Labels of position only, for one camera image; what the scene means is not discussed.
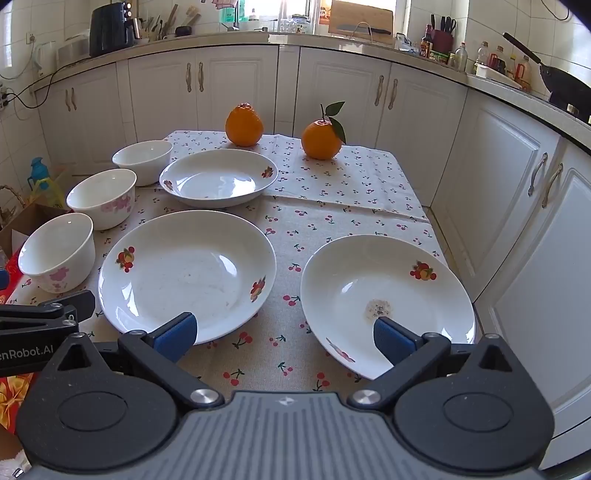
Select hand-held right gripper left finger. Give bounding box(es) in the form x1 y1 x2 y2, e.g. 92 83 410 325
46 312 225 409

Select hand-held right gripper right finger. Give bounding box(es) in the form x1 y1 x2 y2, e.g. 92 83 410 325
347 317 527 409

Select white bowl pink flowers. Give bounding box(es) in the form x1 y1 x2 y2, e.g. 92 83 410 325
17 212 97 295
65 168 138 231
112 140 173 187

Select white plate fruit print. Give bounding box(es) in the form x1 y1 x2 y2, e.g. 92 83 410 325
300 234 476 381
159 148 279 209
97 210 278 346

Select red printed box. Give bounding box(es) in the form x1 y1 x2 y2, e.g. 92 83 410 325
0 374 40 432

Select cardboard box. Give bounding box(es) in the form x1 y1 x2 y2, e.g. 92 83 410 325
0 200 70 259

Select yellow green bag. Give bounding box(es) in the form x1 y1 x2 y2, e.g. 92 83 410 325
28 178 68 208

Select blue jug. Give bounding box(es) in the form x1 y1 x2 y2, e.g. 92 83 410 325
28 157 52 197

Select cherry print tablecloth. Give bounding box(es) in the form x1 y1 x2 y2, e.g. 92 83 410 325
4 130 462 393

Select orange with green leaf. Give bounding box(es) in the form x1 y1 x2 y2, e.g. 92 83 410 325
301 102 347 161

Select orange with knobbed top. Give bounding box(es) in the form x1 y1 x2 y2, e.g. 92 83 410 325
225 103 264 147

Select white electric kettle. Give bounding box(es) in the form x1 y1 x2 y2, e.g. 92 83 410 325
36 41 58 77

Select silver appliance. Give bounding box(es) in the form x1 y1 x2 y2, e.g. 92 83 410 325
56 28 92 68

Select black air fryer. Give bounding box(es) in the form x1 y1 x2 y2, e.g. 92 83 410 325
89 2 136 58

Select white tray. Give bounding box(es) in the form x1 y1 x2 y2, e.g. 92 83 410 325
475 64 522 89

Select gas stove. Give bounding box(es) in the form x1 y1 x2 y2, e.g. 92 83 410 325
549 92 591 127

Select utensil rack with utensils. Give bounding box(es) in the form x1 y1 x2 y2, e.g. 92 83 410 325
137 4 204 41

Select orange red bottle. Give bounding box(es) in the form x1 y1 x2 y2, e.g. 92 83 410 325
515 55 533 92

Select red knife block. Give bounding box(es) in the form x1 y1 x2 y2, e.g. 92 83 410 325
430 15 458 55

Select black wok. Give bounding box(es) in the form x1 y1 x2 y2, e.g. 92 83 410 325
502 31 591 112

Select wooden cutting board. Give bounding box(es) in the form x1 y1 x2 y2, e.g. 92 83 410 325
329 0 394 37

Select glass jar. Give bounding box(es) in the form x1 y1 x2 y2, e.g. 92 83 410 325
278 15 311 34

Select kitchen window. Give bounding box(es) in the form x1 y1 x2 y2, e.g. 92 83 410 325
238 0 333 24

